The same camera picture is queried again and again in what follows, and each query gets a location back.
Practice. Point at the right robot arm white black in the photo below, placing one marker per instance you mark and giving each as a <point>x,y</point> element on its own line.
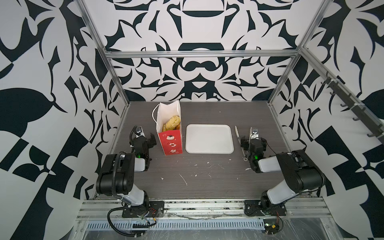
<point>301,175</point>

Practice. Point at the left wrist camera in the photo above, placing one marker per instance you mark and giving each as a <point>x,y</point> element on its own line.
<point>137,131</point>

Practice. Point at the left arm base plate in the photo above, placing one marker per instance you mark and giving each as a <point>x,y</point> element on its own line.
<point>148,209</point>

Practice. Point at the twisted fake bread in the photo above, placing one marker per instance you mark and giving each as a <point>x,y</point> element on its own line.
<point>172,124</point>

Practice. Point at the red white paper bag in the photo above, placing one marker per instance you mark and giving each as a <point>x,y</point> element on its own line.
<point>171,141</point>

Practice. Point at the white slotted cable duct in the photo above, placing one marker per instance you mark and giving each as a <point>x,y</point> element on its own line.
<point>212,224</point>

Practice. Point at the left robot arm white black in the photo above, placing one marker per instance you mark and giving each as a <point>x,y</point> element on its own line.
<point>116,178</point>

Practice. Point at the small circuit board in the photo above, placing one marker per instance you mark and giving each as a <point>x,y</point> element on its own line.
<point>272,227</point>

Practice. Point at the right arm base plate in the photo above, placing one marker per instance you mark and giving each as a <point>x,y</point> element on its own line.
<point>263,208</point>

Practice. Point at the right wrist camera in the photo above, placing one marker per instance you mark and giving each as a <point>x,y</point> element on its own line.
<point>254,134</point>

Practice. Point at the white plastic tray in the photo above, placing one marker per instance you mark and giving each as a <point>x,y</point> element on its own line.
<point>209,139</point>

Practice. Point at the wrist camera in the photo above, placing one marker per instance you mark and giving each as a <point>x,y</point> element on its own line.
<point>137,131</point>
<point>254,134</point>

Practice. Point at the grey wall hook rack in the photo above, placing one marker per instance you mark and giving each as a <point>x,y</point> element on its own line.
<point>352,103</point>

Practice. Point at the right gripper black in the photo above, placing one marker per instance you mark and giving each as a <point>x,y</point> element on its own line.
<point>252,143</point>

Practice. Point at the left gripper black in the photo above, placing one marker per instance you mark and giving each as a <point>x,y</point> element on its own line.
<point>142,141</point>

